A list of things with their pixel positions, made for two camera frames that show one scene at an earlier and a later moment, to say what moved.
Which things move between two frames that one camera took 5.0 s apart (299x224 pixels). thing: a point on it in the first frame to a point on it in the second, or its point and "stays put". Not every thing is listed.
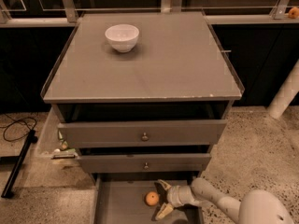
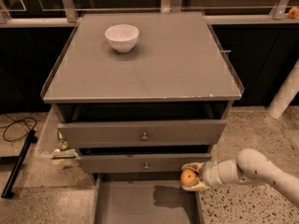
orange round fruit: [152, 199] to [188, 176]
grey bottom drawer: [119, 198] stays put
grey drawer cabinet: [142, 97] stays put
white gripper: [175, 195] to [210, 173]
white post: [286, 93] stays put
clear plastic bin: [50, 146] stays put
